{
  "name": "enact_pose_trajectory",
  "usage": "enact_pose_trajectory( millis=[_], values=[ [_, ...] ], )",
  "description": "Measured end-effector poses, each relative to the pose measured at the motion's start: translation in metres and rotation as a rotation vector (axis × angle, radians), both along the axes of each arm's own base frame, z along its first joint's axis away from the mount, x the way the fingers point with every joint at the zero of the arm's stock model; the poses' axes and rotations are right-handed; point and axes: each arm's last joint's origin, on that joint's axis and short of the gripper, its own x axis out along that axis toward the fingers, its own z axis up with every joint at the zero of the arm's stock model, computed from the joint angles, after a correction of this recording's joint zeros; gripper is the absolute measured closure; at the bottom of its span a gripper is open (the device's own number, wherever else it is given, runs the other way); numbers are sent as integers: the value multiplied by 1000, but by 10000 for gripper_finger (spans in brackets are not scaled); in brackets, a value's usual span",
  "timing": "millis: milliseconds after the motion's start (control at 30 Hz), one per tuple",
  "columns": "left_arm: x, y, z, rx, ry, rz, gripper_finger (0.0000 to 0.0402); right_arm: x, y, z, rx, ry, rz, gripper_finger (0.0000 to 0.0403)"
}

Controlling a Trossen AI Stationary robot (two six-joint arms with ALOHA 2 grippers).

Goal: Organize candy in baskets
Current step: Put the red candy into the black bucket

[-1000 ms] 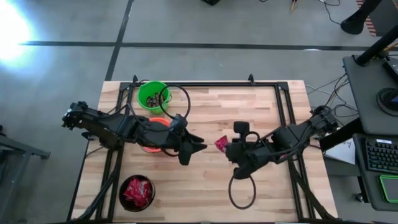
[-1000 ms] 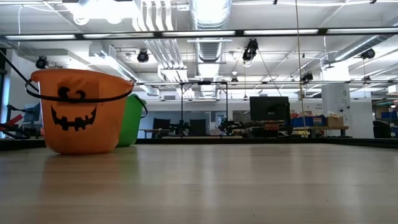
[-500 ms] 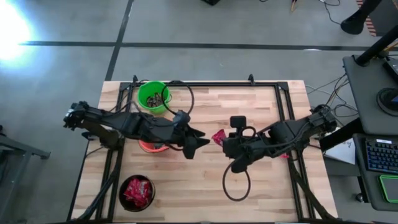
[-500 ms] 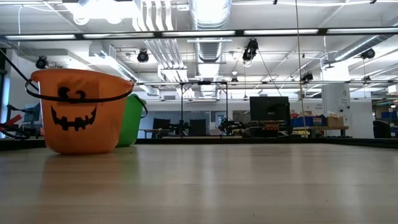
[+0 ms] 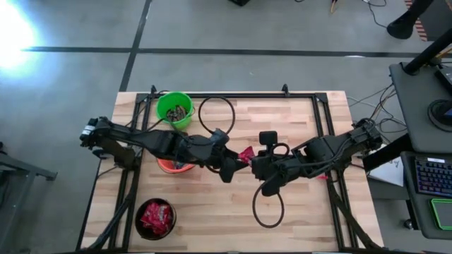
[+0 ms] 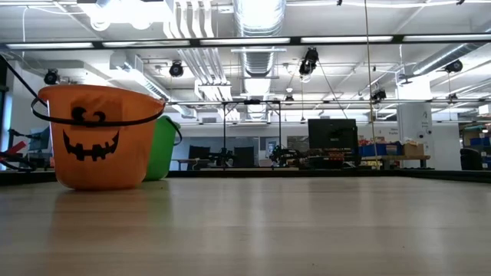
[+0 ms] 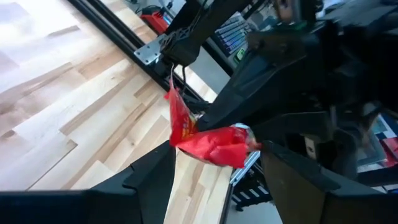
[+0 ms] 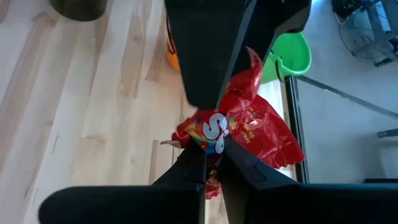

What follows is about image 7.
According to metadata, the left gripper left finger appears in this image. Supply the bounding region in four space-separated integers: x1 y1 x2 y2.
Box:
0 141 177 224

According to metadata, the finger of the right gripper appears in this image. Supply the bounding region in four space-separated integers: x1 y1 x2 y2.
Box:
196 51 312 132
250 111 334 144

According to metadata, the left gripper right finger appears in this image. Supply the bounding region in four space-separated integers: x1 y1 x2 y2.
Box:
261 141 398 224

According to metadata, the red Skittles packet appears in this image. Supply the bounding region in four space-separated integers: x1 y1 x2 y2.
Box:
164 74 262 169

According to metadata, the black keyboard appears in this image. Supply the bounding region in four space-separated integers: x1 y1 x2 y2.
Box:
214 12 253 57

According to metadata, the red storage box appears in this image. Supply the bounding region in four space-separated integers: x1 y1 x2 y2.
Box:
381 136 398 168

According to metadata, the red tool case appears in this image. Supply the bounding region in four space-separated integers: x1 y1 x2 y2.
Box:
139 11 170 35

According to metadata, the black aluminium table frame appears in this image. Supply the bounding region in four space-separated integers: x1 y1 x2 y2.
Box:
67 0 274 212

